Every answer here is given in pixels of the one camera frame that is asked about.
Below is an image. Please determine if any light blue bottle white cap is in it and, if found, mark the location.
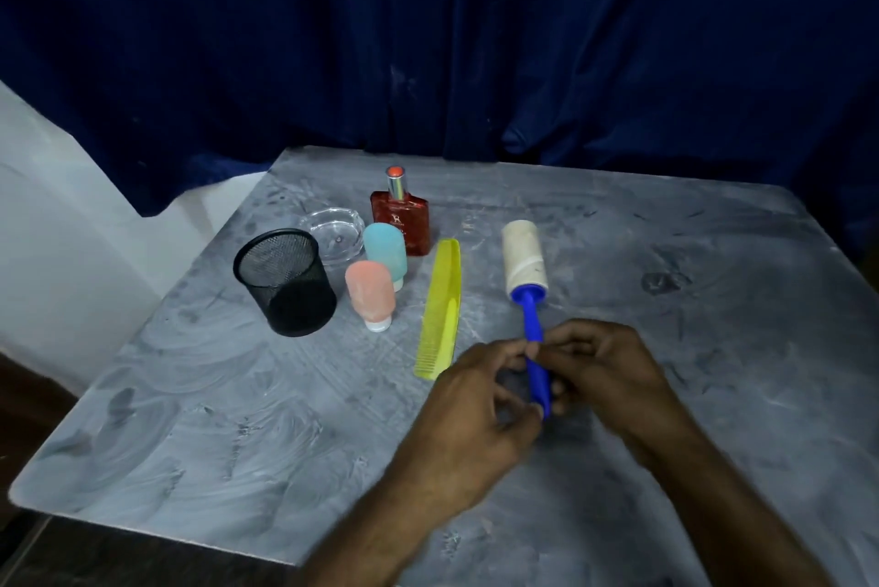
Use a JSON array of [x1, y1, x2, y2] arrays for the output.
[[362, 222, 409, 292]]

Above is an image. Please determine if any clear glass ashtray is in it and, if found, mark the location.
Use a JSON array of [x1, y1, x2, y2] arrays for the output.
[[298, 207, 366, 268]]

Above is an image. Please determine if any red perfume bottle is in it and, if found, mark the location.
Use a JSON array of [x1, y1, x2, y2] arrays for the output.
[[370, 165, 432, 258]]

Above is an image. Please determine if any person's right forearm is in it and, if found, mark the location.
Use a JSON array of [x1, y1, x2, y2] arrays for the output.
[[638, 431, 836, 587]]

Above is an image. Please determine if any person's left hand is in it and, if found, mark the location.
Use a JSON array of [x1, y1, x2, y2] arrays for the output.
[[384, 335, 548, 526]]

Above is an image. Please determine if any black mesh cup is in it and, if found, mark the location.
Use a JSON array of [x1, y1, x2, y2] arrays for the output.
[[233, 228, 339, 339]]

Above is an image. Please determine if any pink bottle white cap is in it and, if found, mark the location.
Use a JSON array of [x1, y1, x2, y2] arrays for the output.
[[343, 260, 397, 333]]

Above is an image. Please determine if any dark blue curtain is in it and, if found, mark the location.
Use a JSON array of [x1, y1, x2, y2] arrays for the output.
[[0, 0, 879, 265]]

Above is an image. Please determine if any yellow-green comb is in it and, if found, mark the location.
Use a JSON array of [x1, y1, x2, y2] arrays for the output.
[[414, 237, 462, 382]]

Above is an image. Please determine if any blue lint roller handle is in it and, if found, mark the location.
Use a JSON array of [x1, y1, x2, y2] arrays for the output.
[[509, 285, 554, 419]]

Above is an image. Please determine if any brown wooden panel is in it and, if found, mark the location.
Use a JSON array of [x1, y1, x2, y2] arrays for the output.
[[0, 353, 81, 533]]

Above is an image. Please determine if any person's right hand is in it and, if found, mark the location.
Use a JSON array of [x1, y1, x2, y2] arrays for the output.
[[532, 320, 701, 464]]

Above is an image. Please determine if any white lint roll refill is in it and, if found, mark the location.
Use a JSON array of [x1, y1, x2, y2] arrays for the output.
[[500, 219, 550, 300]]

